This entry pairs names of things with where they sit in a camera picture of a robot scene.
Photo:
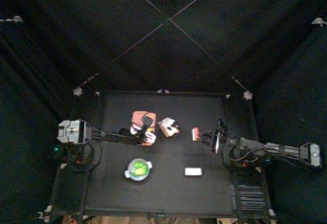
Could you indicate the grey metal frame bracket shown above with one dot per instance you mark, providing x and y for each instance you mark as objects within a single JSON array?
[
  {"x": 77, "y": 91},
  {"x": 247, "y": 95},
  {"x": 13, "y": 19},
  {"x": 162, "y": 91},
  {"x": 319, "y": 21}
]

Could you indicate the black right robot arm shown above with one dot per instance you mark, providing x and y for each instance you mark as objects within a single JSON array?
[{"x": 272, "y": 148}]

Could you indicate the green toy corn husk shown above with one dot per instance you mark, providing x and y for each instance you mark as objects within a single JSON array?
[{"x": 139, "y": 169}]

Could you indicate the small red toy piece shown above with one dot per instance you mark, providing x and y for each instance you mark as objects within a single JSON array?
[{"x": 195, "y": 134}]

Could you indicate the white rectangular block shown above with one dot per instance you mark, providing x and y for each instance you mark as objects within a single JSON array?
[{"x": 192, "y": 171}]

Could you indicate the white and brown toy food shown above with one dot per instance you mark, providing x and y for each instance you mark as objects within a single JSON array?
[{"x": 168, "y": 127}]

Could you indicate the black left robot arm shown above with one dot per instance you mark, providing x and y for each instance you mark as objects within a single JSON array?
[{"x": 101, "y": 135}]

